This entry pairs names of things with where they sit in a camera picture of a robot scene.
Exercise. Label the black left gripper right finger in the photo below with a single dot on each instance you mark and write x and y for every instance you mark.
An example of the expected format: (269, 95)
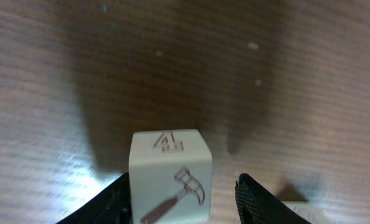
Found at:
(256, 205)

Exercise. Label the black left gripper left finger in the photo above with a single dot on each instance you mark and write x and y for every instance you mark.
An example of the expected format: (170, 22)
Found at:
(111, 206)

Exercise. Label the white block with hammer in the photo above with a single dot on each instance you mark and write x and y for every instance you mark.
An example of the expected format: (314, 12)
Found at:
(170, 174)

